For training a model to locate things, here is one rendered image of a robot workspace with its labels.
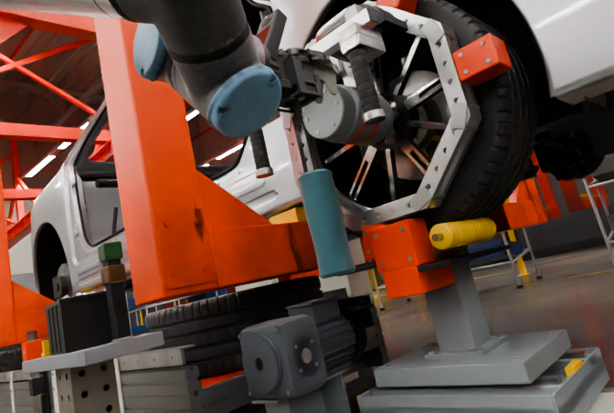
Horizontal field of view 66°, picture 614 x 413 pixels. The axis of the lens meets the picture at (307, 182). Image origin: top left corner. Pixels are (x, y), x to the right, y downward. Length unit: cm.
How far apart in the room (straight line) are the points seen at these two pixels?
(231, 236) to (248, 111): 86
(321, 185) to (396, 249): 23
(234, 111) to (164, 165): 80
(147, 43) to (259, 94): 17
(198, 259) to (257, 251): 20
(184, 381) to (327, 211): 60
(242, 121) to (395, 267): 70
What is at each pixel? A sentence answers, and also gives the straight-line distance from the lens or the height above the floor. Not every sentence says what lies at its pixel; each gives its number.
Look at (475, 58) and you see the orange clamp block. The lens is 107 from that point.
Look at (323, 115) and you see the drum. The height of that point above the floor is 84.
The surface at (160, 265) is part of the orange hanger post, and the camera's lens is 123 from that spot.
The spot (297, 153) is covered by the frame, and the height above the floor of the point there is 84.
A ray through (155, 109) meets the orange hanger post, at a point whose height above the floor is 103.
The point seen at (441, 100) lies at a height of 88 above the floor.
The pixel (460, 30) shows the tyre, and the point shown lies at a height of 96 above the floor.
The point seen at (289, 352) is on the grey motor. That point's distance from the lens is 116.
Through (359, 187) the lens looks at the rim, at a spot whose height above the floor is 70.
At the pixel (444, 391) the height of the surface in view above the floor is 16.
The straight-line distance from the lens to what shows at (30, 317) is 311.
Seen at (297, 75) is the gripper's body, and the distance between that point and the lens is 74.
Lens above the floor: 47
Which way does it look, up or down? 12 degrees up
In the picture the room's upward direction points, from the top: 13 degrees counter-clockwise
